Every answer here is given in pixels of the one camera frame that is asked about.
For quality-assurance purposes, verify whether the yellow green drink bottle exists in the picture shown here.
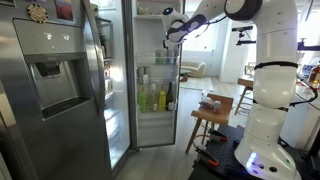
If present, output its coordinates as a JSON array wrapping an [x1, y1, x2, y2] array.
[[158, 84, 167, 112]]

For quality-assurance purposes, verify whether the plastic bag with items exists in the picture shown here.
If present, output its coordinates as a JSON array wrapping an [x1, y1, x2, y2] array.
[[199, 95, 223, 115]]

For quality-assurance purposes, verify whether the wooden frame chair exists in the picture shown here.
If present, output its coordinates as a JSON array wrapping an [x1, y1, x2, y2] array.
[[234, 77, 255, 116]]

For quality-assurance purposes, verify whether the clear jar door bin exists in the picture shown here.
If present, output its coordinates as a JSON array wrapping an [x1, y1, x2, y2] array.
[[135, 73, 180, 89]]

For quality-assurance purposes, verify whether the round brown patterned magnet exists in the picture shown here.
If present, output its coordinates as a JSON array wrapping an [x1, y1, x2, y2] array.
[[26, 3, 49, 24]]

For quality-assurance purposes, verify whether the wooden stool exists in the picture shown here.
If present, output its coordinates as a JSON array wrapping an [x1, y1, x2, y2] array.
[[185, 93, 235, 154]]

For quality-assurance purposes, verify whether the black camera on stand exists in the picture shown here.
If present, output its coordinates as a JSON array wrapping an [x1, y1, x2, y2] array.
[[231, 25, 254, 33]]

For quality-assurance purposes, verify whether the water ice dispenser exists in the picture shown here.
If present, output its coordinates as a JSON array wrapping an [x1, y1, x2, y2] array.
[[23, 52, 94, 120]]

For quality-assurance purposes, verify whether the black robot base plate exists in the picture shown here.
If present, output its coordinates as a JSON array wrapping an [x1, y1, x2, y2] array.
[[188, 124, 258, 180]]

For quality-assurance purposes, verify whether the refrigerator cabinet with shelves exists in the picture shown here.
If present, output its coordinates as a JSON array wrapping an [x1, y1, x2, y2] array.
[[89, 0, 134, 171]]

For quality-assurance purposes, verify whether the black red clamp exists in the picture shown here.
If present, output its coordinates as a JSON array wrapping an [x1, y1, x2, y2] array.
[[194, 146, 220, 168], [207, 128, 230, 143]]

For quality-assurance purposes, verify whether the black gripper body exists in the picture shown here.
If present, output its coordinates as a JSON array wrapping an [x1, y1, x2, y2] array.
[[163, 31, 183, 51]]

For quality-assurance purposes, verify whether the stainless steel freezer door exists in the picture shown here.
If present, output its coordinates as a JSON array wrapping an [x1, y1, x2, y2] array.
[[0, 0, 114, 180]]

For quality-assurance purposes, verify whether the red photo magnet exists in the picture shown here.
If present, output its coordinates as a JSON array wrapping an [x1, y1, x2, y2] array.
[[54, 0, 75, 21]]

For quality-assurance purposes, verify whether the black boom bar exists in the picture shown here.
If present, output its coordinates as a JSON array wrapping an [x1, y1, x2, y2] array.
[[235, 39, 257, 46]]

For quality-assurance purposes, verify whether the green lime soda can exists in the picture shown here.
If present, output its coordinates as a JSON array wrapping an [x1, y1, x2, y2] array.
[[155, 49, 166, 66]]

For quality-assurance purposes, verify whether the freezer door handle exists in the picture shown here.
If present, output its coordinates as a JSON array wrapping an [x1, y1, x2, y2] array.
[[82, 0, 107, 117]]

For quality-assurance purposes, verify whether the blue and white can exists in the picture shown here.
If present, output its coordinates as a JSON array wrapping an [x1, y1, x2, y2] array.
[[165, 49, 176, 65]]

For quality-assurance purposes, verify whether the clear can door bin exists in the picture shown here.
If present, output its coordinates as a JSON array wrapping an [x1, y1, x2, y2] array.
[[135, 52, 181, 68]]

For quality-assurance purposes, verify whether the dark wine bottle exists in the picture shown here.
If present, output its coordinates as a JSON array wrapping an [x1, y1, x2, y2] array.
[[166, 82, 175, 112]]

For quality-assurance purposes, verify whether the clear drink bottle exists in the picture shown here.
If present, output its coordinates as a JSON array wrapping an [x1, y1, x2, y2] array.
[[148, 83, 159, 113]]

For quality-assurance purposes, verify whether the clear bottle door bin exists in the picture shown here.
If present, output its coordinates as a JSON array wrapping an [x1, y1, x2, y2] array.
[[135, 99, 178, 122]]

